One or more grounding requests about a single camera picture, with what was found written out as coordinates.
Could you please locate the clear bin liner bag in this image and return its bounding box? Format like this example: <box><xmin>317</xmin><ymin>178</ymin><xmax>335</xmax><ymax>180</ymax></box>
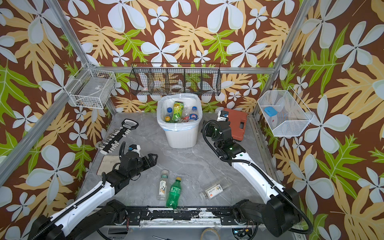
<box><xmin>157</xmin><ymin>93</ymin><xmax>203</xmax><ymax>132</ymax></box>

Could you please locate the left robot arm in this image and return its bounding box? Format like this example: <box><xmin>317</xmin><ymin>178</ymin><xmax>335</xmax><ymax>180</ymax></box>
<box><xmin>28</xmin><ymin>142</ymin><xmax>158</xmax><ymax>240</ymax></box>

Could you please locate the green soda bottle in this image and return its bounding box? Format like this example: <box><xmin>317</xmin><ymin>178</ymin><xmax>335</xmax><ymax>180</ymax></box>
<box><xmin>166</xmin><ymin>177</ymin><xmax>182</xmax><ymax>209</ymax></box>
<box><xmin>165</xmin><ymin>116</ymin><xmax>172</xmax><ymax>123</ymax></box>

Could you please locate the white wire basket left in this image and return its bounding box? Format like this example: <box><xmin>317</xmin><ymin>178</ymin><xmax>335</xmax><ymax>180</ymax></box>
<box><xmin>65</xmin><ymin>64</ymin><xmax>117</xmax><ymax>109</ymax></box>

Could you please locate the black screwdriver bit holder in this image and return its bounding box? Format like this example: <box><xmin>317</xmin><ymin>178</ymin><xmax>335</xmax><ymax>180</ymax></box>
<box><xmin>98</xmin><ymin>119</ymin><xmax>139</xmax><ymax>155</ymax></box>

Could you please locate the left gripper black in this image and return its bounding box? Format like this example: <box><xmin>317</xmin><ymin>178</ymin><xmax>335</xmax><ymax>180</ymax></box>
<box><xmin>129</xmin><ymin>152</ymin><xmax>158</xmax><ymax>180</ymax></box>

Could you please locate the clear bottle white label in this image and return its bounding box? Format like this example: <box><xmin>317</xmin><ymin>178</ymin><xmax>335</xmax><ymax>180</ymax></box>
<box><xmin>199</xmin><ymin>178</ymin><xmax>232</xmax><ymax>200</ymax></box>

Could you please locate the blue label water bottle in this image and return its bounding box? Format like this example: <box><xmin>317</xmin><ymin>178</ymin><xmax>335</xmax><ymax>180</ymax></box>
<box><xmin>166</xmin><ymin>108</ymin><xmax>173</xmax><ymax>119</ymax></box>

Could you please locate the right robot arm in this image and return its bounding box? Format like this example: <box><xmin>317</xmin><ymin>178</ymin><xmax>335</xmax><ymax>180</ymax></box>
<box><xmin>202</xmin><ymin>111</ymin><xmax>314</xmax><ymax>237</ymax></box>

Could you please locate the white plastic trash bin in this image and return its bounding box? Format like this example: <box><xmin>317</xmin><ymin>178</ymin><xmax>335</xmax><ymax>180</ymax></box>
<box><xmin>158</xmin><ymin>95</ymin><xmax>203</xmax><ymax>150</ymax></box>

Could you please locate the blue object in basket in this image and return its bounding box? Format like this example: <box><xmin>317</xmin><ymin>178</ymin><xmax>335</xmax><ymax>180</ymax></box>
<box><xmin>264</xmin><ymin>106</ymin><xmax>278</xmax><ymax>117</ymax></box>

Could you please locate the red plastic tool case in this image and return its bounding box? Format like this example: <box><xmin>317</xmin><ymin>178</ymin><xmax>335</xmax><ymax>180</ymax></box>
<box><xmin>224</xmin><ymin>108</ymin><xmax>248</xmax><ymax>142</ymax></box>

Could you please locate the tape roll foreground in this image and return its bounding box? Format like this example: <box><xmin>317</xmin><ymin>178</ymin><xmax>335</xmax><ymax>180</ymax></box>
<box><xmin>200</xmin><ymin>228</ymin><xmax>221</xmax><ymax>240</ymax></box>

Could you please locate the blue cap water bottle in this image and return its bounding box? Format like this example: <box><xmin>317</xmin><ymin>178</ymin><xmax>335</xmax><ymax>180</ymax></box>
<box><xmin>189</xmin><ymin>107</ymin><xmax>199</xmax><ymax>122</ymax></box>

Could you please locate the white mesh basket right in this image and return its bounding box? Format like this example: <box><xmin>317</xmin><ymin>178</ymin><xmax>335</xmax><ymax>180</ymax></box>
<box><xmin>258</xmin><ymin>88</ymin><xmax>315</xmax><ymax>138</ymax></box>

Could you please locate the white label drink bottle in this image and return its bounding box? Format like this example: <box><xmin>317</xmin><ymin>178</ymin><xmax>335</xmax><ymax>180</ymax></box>
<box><xmin>157</xmin><ymin>170</ymin><xmax>169</xmax><ymax>201</ymax></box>

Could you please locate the black wire wall basket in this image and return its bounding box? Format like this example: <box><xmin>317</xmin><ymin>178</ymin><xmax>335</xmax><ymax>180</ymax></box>
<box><xmin>128</xmin><ymin>63</ymin><xmax>222</xmax><ymax>96</ymax></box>

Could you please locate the tall green yellow bottle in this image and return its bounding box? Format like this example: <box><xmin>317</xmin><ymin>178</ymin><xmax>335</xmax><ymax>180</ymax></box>
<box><xmin>172</xmin><ymin>101</ymin><xmax>184</xmax><ymax>123</ymax></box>

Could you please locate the red label soda bottle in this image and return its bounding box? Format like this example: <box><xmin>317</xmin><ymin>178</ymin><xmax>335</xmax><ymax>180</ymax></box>
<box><xmin>181</xmin><ymin>106</ymin><xmax>190</xmax><ymax>123</ymax></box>

